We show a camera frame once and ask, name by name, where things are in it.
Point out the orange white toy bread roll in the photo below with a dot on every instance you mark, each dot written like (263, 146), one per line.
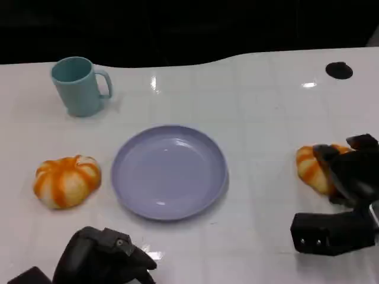
(66, 183)
(308, 168)

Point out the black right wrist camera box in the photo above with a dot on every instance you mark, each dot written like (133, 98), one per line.
(328, 233)

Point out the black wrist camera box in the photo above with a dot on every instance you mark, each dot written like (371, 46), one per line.
(328, 233)
(29, 276)

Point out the pale green mug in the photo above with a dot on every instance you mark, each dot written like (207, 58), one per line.
(80, 93)

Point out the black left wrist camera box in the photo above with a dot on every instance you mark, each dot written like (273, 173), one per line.
(29, 276)

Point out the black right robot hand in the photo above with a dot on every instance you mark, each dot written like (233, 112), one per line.
(355, 174)

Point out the lilac plate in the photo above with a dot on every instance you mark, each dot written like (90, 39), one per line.
(168, 174)

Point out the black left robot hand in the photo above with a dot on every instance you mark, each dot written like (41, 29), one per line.
(89, 260)

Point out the black round table grommet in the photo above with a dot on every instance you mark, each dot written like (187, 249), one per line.
(339, 70)

